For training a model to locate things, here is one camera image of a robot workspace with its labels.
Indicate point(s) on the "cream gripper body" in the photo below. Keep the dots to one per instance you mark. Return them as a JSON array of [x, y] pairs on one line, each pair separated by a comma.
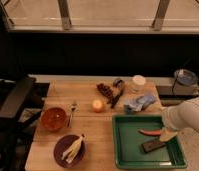
[[167, 135]]

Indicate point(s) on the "black dish brush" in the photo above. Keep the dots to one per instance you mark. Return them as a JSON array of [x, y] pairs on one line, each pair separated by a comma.
[[119, 86]]

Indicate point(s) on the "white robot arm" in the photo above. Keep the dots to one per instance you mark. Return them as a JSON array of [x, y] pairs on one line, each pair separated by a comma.
[[176, 118]]

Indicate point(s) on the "green plastic tray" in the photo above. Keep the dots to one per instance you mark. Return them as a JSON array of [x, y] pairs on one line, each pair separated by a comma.
[[128, 145]]

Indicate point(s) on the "black rectangular sponge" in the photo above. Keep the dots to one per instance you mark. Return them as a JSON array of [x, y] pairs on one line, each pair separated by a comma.
[[152, 145]]

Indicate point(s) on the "blue crumpled cloth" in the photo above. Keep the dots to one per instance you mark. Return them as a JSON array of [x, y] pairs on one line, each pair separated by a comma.
[[140, 103]]

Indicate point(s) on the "grey bowl with blue lid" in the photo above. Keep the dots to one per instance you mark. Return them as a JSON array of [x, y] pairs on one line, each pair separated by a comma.
[[185, 77]]

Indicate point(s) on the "orange fruit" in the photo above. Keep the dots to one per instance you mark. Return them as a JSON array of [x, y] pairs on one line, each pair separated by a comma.
[[97, 106]]

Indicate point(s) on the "dark grape bunch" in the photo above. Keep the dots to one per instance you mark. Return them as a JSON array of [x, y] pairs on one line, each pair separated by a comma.
[[105, 90]]

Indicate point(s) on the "metal fork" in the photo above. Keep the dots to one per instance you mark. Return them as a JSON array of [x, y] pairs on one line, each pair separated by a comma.
[[73, 109]]

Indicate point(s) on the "peeled banana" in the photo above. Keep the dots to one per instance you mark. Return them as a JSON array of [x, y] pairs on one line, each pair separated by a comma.
[[69, 154]]

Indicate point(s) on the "purple plate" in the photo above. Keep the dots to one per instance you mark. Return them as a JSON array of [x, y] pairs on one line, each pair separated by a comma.
[[63, 144]]

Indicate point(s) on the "orange bowl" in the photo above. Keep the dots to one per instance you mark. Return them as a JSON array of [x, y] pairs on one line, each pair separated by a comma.
[[53, 119]]

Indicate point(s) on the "black office chair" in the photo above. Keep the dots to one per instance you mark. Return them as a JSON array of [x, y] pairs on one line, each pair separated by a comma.
[[15, 96]]

